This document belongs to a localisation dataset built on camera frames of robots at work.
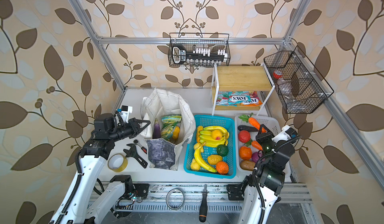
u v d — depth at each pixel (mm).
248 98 866
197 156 791
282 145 464
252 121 731
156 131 822
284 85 706
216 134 866
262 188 468
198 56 838
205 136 884
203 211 680
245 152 805
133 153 866
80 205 404
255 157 810
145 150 880
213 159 805
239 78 806
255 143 868
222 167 755
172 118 892
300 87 735
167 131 854
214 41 911
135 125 630
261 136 598
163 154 706
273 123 889
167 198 763
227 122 914
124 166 813
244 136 875
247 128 927
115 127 579
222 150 823
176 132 911
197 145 849
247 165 770
